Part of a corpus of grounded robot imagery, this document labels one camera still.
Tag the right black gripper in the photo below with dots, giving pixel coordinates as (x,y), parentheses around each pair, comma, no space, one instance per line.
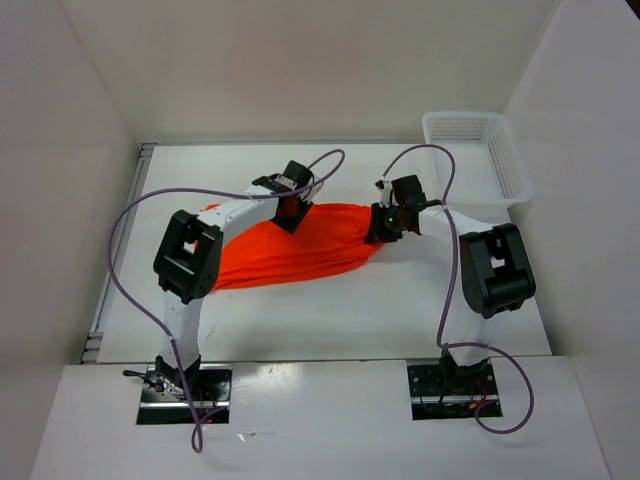
(376,232)

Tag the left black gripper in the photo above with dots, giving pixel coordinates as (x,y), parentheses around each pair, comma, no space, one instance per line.
(291,224)

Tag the orange mesh shorts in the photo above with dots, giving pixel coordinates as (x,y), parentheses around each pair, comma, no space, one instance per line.
(330,241)

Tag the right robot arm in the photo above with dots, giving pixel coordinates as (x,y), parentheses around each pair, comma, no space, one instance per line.
(490,272)

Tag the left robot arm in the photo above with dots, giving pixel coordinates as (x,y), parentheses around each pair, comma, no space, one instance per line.
(188,262)

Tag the white plastic basket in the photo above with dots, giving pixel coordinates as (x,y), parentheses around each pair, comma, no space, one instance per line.
(489,169)

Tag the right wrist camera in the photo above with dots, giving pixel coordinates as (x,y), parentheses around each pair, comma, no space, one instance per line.
(386,192)

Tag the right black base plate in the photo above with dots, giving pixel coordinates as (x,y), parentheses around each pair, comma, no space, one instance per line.
(432,397)

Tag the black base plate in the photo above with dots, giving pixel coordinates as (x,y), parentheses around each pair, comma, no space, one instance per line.
(160,405)
(432,397)

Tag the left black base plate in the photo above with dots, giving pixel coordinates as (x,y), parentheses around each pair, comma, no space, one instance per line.
(160,405)

